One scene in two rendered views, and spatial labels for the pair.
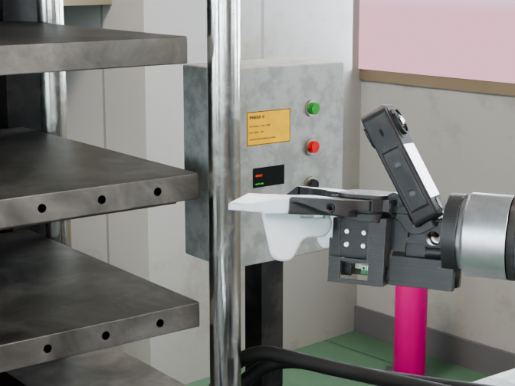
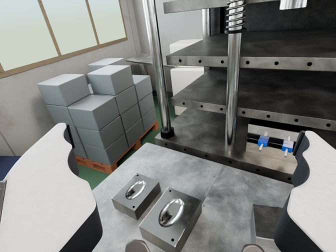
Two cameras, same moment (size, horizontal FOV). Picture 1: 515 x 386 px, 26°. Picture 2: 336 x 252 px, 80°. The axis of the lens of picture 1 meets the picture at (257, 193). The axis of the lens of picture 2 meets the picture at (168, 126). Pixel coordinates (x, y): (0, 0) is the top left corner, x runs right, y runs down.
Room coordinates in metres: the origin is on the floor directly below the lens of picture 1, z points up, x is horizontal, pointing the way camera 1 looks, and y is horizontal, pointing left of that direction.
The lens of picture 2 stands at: (1.01, -0.10, 1.52)
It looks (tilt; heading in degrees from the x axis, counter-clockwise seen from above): 30 degrees down; 73
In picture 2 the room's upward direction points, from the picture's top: 8 degrees counter-clockwise
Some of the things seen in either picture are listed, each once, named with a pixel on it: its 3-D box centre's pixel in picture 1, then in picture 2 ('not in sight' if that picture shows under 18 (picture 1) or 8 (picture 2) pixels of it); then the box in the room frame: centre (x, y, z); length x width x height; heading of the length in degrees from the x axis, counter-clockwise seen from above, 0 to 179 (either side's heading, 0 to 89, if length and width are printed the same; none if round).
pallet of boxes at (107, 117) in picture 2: not in sight; (109, 110); (1.01, 2.31, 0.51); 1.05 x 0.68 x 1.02; 43
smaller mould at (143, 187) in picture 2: not in sight; (137, 194); (1.02, 0.54, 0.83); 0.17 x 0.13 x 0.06; 37
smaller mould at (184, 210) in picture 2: not in sight; (172, 218); (1.12, 0.37, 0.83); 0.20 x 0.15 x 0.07; 37
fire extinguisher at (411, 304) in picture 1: (409, 320); not in sight; (4.26, -0.61, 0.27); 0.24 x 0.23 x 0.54; 132
